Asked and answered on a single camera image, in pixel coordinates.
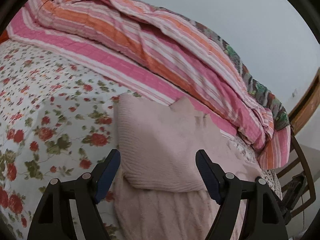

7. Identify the pink striped quilt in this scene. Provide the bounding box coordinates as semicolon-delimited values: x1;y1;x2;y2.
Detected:
7;0;291;170

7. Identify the red pillow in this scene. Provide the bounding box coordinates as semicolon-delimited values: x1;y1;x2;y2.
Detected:
0;30;9;44

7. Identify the dark patchwork floral blanket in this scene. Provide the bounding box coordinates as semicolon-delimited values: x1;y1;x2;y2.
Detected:
195;21;291;132

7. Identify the pink knit sweater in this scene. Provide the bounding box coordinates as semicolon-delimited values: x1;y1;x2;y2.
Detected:
114;94;262;239

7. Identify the floral bed sheet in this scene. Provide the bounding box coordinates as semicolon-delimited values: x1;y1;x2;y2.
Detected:
0;38;283;240

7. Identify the brown wooden door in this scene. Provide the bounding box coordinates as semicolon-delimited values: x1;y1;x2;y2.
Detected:
289;69;319;135

